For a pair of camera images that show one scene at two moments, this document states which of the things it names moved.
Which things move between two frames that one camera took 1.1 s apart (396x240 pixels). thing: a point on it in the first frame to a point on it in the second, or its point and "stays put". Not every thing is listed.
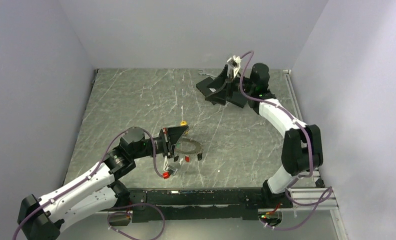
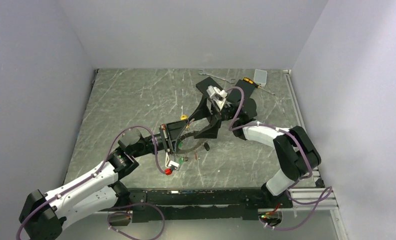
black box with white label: x=202 y=86 stays put
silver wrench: x=202 y=73 stays put
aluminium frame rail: x=312 y=195 stays put
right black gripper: x=220 y=97 to x=203 y=112
